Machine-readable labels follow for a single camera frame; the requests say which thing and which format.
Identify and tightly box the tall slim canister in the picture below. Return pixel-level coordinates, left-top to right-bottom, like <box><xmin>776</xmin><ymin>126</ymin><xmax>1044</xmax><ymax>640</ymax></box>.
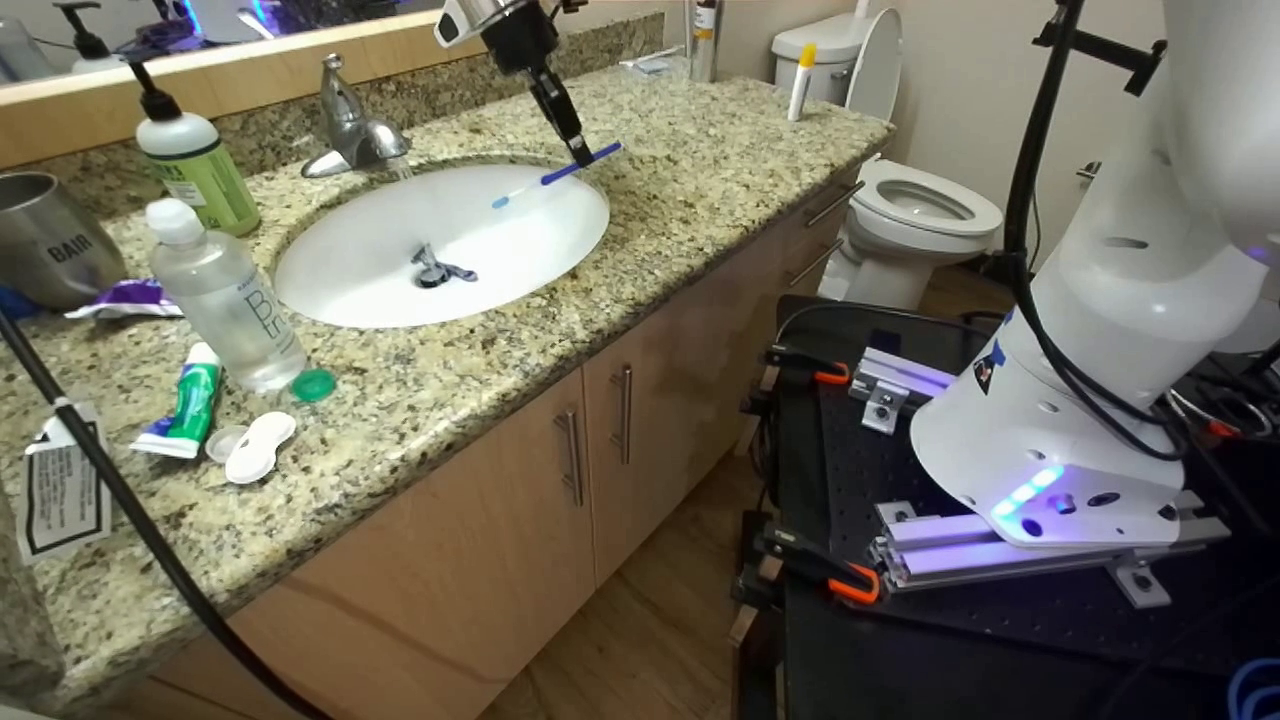
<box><xmin>687</xmin><ymin>0</ymin><xmax>725</xmax><ymax>86</ymax></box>

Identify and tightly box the green toothpaste tube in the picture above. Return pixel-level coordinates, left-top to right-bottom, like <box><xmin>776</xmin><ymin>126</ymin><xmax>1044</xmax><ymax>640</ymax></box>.
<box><xmin>128</xmin><ymin>337</ymin><xmax>230</xmax><ymax>462</ymax></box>

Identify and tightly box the metal sink drain stopper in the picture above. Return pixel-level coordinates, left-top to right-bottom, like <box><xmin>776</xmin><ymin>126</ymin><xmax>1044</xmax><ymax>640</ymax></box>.
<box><xmin>407</xmin><ymin>240</ymin><xmax>480</xmax><ymax>293</ymax></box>

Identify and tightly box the black robot cart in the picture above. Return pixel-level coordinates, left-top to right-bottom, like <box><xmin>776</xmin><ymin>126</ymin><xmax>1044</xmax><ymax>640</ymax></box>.
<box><xmin>733</xmin><ymin>293</ymin><xmax>1280</xmax><ymax>720</ymax></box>

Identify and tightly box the red and white wire bundle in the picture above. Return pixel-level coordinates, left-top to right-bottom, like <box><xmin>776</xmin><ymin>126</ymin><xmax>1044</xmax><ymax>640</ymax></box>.
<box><xmin>1167</xmin><ymin>379</ymin><xmax>1278</xmax><ymax>448</ymax></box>

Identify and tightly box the white toilet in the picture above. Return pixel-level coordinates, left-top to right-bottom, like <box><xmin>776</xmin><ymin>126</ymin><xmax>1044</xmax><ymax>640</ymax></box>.
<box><xmin>768</xmin><ymin>4</ymin><xmax>1010</xmax><ymax>313</ymax></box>

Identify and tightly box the clear plastic bottle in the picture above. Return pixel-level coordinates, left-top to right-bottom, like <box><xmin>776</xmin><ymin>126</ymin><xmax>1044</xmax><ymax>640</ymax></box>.
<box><xmin>142</xmin><ymin>191</ymin><xmax>312</xmax><ymax>395</ymax></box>

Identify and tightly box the small orange black clamp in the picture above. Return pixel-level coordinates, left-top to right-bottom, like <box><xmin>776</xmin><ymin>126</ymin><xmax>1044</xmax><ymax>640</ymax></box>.
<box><xmin>763</xmin><ymin>341</ymin><xmax>858</xmax><ymax>392</ymax></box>

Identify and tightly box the chrome faucet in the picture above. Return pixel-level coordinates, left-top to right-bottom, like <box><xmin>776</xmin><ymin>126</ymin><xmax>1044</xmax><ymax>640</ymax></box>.
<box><xmin>299</xmin><ymin>46</ymin><xmax>418</xmax><ymax>180</ymax></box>

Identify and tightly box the thick black cable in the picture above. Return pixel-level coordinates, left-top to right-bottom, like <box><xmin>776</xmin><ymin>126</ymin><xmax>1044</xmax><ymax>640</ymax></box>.
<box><xmin>0</xmin><ymin>306</ymin><xmax>338</xmax><ymax>720</ymax></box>

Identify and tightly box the metal cabinet door handle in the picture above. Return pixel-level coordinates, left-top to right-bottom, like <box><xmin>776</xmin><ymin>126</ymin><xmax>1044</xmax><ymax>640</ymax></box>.
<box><xmin>551</xmin><ymin>395</ymin><xmax>593</xmax><ymax>511</ymax></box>
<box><xmin>610</xmin><ymin>354</ymin><xmax>641</xmax><ymax>468</ymax></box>

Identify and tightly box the green bottle cap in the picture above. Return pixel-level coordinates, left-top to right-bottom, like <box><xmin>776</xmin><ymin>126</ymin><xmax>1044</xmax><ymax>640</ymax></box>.
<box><xmin>288</xmin><ymin>365</ymin><xmax>341</xmax><ymax>409</ymax></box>

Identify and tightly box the purple and white tube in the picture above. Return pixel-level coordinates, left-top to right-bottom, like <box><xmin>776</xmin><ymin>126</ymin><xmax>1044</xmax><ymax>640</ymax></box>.
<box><xmin>59</xmin><ymin>272</ymin><xmax>188</xmax><ymax>323</ymax></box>

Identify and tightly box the green soap pump bottle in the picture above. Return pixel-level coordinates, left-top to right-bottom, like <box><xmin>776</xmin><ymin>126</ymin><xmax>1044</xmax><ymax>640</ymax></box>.
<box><xmin>125</xmin><ymin>53</ymin><xmax>266</xmax><ymax>240</ymax></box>

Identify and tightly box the metal drawer handle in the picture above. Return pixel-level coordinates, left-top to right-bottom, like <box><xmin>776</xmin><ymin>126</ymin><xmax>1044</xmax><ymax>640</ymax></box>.
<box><xmin>797</xmin><ymin>184</ymin><xmax>858</xmax><ymax>223</ymax></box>

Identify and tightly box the white oval sink basin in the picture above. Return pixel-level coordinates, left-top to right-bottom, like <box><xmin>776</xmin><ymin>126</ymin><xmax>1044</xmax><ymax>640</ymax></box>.
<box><xmin>271</xmin><ymin>159</ymin><xmax>614</xmax><ymax>333</ymax></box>

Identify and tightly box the large orange black clamp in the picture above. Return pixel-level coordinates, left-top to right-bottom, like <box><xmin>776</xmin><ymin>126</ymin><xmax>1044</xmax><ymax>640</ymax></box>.
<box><xmin>758</xmin><ymin>527</ymin><xmax>889</xmax><ymax>611</ymax></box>

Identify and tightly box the wooden vanity cabinet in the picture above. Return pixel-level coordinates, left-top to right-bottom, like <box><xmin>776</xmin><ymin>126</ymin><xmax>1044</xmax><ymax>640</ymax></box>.
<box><xmin>132</xmin><ymin>173</ymin><xmax>858</xmax><ymax>720</ymax></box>

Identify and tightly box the short aluminium mounting rail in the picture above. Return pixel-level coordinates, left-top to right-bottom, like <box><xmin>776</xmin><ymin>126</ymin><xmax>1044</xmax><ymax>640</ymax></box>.
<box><xmin>847</xmin><ymin>343</ymin><xmax>959</xmax><ymax>435</ymax></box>

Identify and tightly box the blue cable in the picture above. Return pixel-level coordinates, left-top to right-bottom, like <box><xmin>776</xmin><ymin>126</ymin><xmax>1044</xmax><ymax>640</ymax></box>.
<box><xmin>1225</xmin><ymin>651</ymin><xmax>1280</xmax><ymax>720</ymax></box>

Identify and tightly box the wood framed mirror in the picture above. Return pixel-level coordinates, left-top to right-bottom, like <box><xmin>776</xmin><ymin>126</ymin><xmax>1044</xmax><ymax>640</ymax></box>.
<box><xmin>0</xmin><ymin>0</ymin><xmax>502</xmax><ymax>173</ymax></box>

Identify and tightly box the white bottle yellow cap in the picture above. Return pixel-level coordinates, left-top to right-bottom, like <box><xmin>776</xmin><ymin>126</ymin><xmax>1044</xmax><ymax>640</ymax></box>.
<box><xmin>786</xmin><ymin>40</ymin><xmax>821</xmax><ymax>126</ymax></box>

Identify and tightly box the blue and white toothbrush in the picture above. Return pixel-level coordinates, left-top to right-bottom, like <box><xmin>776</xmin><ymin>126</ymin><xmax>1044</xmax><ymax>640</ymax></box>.
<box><xmin>490</xmin><ymin>139</ymin><xmax>629</xmax><ymax>213</ymax></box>

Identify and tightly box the black wall bracket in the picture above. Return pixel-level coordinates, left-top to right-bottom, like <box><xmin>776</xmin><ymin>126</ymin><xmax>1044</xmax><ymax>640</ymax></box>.
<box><xmin>1037</xmin><ymin>14</ymin><xmax>1174</xmax><ymax>99</ymax></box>

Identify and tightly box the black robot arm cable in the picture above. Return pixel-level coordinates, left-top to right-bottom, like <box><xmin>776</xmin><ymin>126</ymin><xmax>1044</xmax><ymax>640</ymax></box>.
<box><xmin>999</xmin><ymin>0</ymin><xmax>1280</xmax><ymax>534</ymax></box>

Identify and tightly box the grey metal cup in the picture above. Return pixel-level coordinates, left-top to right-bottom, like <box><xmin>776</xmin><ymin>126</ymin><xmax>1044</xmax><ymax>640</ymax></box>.
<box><xmin>0</xmin><ymin>166</ymin><xmax>128</xmax><ymax>313</ymax></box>

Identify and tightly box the white contact lens case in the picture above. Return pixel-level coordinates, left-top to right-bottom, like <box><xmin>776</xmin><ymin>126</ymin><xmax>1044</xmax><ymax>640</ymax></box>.
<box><xmin>206</xmin><ymin>409</ymin><xmax>304</xmax><ymax>486</ymax></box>

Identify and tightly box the white printed tag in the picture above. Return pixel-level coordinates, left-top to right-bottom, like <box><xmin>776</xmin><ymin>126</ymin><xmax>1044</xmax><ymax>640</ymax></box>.
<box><xmin>15</xmin><ymin>395</ymin><xmax>118</xmax><ymax>558</ymax></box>

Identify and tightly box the long aluminium mounting rail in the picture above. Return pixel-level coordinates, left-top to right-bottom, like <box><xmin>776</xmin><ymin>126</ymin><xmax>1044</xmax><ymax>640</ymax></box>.
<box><xmin>874</xmin><ymin>491</ymin><xmax>1232</xmax><ymax>611</ymax></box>

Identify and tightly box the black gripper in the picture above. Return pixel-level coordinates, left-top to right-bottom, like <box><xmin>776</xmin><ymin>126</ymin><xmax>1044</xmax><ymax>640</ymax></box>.
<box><xmin>478</xmin><ymin>0</ymin><xmax>596</xmax><ymax>166</ymax></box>

